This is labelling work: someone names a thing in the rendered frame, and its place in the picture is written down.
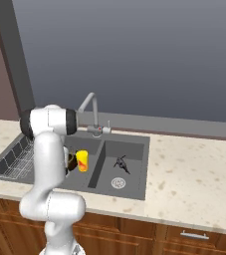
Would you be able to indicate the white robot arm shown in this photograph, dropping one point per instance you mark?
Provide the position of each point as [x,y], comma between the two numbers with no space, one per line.
[46,166]

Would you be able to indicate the grey sink with drainboard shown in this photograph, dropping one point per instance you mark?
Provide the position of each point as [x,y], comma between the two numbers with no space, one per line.
[124,149]

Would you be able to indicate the yellow orange cup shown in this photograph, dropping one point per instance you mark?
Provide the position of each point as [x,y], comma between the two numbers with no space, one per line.
[82,161]

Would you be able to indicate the dark brown cup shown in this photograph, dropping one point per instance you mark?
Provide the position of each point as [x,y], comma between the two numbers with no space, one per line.
[72,161]

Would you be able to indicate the grey metal tap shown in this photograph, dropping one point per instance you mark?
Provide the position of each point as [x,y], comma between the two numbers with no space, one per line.
[94,109]

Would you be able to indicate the grey window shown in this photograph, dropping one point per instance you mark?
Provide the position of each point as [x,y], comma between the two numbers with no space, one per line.
[134,56]

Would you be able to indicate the wooden cupboard door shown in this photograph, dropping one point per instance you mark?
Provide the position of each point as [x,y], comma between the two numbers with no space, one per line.
[11,232]
[117,237]

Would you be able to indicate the wooden drawer front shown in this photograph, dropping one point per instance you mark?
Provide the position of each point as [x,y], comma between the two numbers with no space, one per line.
[197,244]

